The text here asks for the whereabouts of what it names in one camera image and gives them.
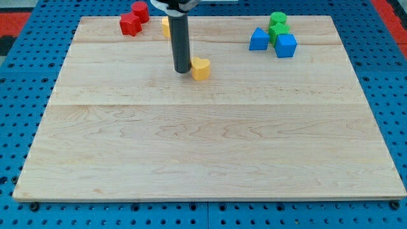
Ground blue cube block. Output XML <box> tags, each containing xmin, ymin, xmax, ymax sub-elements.
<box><xmin>275</xmin><ymin>34</ymin><xmax>297</xmax><ymax>58</ymax></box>

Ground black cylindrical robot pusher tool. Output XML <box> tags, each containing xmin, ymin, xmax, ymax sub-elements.
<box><xmin>169</xmin><ymin>14</ymin><xmax>191</xmax><ymax>74</ymax></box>

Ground red cylinder block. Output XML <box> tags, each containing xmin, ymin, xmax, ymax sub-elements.
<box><xmin>131</xmin><ymin>1</ymin><xmax>149</xmax><ymax>24</ymax></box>

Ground yellow block behind tool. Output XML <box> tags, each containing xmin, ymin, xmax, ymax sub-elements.
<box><xmin>162</xmin><ymin>17</ymin><xmax>171</xmax><ymax>38</ymax></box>

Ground wooden board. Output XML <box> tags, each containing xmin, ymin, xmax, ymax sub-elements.
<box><xmin>13</xmin><ymin>16</ymin><xmax>406</xmax><ymax>202</ymax></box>

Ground green star block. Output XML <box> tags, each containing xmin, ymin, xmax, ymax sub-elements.
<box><xmin>268</xmin><ymin>22</ymin><xmax>290</xmax><ymax>46</ymax></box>

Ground yellow heart block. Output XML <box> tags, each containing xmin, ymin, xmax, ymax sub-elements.
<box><xmin>191</xmin><ymin>57</ymin><xmax>210</xmax><ymax>81</ymax></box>

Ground blue triangular block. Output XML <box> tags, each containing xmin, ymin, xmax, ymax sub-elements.
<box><xmin>249</xmin><ymin>27</ymin><xmax>270</xmax><ymax>51</ymax></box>

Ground red star block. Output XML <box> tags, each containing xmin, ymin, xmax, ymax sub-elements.
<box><xmin>120</xmin><ymin>13</ymin><xmax>142</xmax><ymax>36</ymax></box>

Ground green cylinder block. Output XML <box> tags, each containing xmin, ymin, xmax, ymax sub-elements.
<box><xmin>269</xmin><ymin>11</ymin><xmax>287</xmax><ymax>27</ymax></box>

